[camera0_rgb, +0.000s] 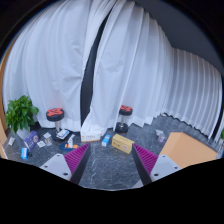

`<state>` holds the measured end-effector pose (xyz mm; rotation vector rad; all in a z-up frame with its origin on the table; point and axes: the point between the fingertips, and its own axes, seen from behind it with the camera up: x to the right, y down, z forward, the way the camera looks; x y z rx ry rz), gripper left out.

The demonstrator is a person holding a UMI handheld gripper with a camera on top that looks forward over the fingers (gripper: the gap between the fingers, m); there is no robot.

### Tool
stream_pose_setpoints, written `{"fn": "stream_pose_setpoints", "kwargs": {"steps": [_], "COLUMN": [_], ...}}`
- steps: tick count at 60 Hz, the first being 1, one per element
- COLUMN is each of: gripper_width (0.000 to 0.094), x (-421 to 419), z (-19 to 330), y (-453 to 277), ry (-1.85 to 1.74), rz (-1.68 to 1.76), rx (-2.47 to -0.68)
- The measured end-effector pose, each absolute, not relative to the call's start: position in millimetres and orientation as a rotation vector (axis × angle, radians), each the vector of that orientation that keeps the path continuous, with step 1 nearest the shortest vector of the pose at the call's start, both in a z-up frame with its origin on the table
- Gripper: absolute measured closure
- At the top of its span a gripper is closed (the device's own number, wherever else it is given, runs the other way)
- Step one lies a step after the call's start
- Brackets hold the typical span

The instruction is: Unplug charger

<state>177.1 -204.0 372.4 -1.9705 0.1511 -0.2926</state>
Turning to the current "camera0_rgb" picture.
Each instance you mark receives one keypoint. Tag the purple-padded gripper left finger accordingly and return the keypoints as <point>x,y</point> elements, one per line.
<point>69,166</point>

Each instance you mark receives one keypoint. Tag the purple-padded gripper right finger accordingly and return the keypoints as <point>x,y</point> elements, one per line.
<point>152,167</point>

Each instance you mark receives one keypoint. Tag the orange blue item on floor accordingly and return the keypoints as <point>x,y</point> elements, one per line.
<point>67,147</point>

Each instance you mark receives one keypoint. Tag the white device on stool base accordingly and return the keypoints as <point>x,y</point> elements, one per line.
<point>62,134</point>

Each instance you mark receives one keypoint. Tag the clear plastic cup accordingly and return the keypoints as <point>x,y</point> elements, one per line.
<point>160,136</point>

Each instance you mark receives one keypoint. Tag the white box with red print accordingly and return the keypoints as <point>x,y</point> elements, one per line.
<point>88,136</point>

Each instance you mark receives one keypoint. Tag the orange wooden table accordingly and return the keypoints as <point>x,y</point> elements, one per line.
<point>185,151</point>

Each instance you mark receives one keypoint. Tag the yellow cardboard box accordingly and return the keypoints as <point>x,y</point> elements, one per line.
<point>122,143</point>

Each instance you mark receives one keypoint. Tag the small blue white box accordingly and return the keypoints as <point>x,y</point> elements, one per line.
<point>106,140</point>

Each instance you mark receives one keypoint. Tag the purple book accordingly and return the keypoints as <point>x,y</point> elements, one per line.
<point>31,140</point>

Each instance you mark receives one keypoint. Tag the blue box far left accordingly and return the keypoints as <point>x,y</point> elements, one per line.
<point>24,153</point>

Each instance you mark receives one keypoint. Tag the green potted plant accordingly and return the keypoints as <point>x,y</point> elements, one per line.
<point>19,116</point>

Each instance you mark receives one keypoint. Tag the white curtain right panel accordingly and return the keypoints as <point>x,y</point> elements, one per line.
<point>137,67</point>

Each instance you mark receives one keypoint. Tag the white curtain panel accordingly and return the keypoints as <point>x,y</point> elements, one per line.
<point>137,67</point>
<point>48,59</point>

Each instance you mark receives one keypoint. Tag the white curtain left panel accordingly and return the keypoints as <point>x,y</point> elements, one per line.
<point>48,59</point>

